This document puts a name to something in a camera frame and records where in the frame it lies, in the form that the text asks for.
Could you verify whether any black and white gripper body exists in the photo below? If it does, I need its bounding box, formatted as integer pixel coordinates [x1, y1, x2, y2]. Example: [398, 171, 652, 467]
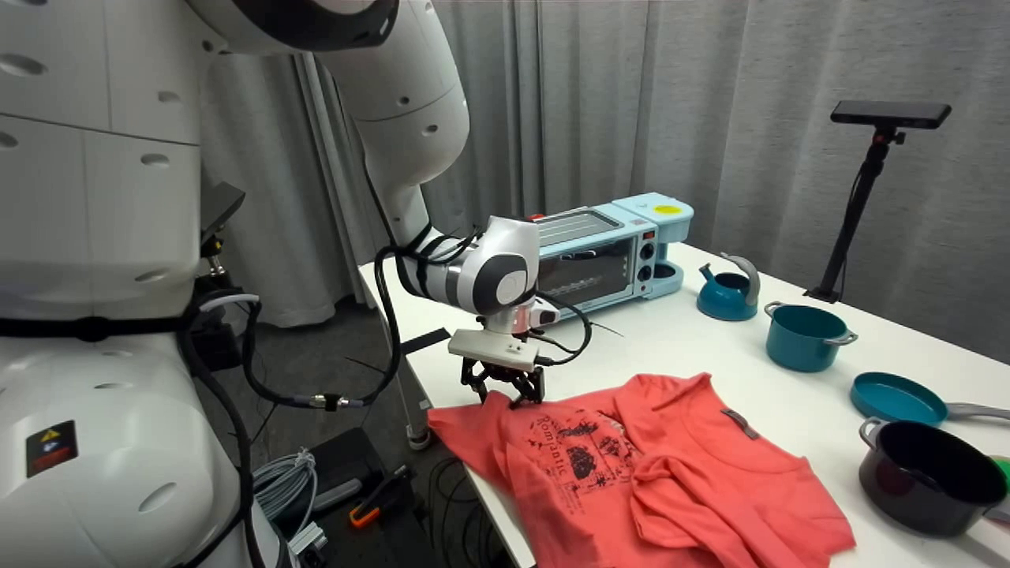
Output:
[449, 329, 546, 380]

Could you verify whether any red printed t-shirt cloth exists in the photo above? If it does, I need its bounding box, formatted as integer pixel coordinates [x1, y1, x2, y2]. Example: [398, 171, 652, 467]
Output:
[424, 373, 857, 568]

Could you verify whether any black tape strip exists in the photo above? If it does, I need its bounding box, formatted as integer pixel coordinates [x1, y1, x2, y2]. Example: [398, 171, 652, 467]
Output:
[398, 325, 455, 357]

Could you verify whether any light blue toaster oven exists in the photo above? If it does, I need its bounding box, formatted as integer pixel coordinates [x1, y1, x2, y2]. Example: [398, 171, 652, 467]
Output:
[530, 188, 698, 319]

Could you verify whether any black floor box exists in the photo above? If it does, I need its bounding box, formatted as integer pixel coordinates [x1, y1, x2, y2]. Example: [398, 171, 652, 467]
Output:
[311, 424, 388, 513]

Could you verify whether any teal toy kettle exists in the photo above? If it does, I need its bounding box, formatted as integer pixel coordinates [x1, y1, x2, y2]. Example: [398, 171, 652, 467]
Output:
[694, 250, 763, 325]

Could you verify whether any teal toy pot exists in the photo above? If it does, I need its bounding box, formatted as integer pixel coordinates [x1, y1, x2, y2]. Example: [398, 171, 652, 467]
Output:
[759, 301, 857, 375]

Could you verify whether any teal toy frying pan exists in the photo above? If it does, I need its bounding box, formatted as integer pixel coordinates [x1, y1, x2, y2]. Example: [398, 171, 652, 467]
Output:
[848, 369, 1010, 430]

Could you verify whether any black tripod stand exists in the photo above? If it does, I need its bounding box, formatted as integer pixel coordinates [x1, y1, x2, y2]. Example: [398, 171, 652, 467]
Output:
[801, 122, 908, 307]

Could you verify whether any black toy pot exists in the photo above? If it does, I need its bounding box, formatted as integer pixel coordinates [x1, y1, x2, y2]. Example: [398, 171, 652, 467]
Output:
[856, 416, 1010, 540]

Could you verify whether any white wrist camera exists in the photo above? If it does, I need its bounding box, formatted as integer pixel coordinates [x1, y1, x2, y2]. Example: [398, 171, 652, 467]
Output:
[512, 295, 561, 333]

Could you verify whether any thin black camera cable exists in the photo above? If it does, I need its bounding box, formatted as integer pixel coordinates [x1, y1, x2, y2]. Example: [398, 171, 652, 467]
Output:
[524, 295, 596, 373]

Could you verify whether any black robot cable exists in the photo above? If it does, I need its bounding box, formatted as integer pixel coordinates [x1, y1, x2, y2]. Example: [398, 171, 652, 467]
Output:
[175, 223, 509, 568]

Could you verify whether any orange handled tool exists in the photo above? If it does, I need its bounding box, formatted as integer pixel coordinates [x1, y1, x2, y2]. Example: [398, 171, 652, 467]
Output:
[345, 459, 412, 531]

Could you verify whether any grey cable bundle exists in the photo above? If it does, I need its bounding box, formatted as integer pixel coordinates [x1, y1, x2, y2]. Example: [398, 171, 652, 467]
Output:
[249, 447, 332, 566]

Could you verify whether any black clamp bracket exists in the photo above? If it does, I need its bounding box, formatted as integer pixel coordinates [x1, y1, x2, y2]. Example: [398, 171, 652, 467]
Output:
[192, 177, 249, 279]

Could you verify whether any black camera on tripod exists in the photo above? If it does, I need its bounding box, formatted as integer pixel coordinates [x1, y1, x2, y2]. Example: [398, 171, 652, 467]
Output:
[831, 97, 956, 133]

